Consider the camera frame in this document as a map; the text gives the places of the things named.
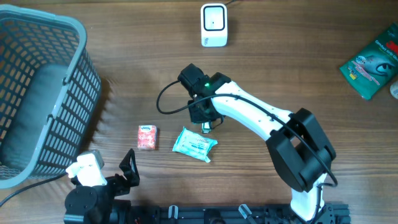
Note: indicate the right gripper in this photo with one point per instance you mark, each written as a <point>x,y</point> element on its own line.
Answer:
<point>195,116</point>

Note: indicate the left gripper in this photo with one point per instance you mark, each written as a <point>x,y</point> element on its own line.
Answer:
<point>128,166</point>

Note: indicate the green white small box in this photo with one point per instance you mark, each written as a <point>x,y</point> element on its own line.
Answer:
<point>206,128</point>

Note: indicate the teal wet wipes pack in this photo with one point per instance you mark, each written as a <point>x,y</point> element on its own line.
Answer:
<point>194,145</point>

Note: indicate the green gloves package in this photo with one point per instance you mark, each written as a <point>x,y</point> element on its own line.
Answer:
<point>375,65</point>

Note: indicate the green lid plastic jar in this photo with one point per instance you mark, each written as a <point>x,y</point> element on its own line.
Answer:
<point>394,90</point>

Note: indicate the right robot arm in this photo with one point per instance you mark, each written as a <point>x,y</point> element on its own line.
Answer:
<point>299,148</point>

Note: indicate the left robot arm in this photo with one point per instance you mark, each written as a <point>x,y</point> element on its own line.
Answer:
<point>94,198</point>

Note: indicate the grey plastic mesh basket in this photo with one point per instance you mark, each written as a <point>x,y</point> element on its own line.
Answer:
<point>49,91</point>

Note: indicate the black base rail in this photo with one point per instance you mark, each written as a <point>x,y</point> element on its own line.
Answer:
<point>268,214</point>

